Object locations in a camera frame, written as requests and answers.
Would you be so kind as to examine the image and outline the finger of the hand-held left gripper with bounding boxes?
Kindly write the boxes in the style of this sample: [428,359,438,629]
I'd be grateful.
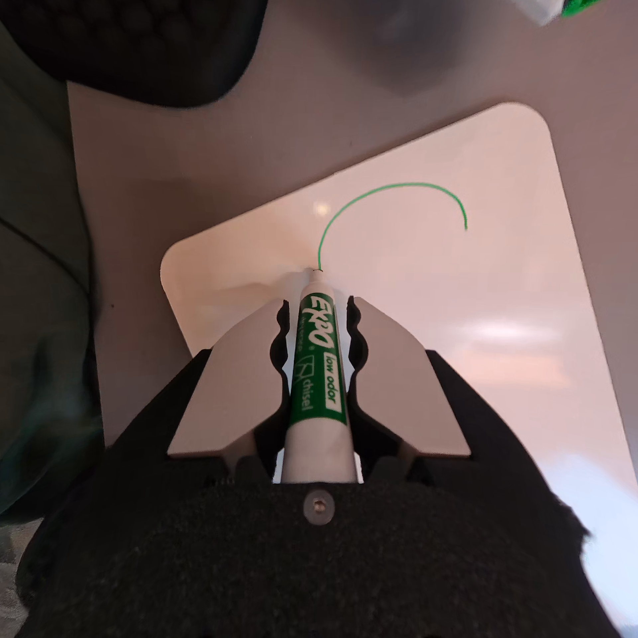
[513,0,571,28]

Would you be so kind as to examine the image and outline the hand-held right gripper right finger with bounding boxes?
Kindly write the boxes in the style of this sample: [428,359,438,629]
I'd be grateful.
[344,295,472,475]

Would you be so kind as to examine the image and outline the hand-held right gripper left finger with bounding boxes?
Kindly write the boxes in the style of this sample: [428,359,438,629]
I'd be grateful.
[168,296,292,470]

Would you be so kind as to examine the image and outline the green marker cap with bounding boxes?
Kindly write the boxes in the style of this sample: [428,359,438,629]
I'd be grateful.
[559,0,605,19]

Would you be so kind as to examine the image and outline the green dry-erase marker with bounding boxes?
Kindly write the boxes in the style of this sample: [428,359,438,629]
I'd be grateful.
[280,267,359,485]

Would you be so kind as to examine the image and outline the white whiteboard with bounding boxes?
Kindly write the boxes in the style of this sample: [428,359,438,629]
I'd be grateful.
[160,102,638,609]

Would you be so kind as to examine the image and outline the black textured wrist pad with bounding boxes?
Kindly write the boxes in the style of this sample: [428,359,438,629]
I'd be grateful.
[0,0,270,109]

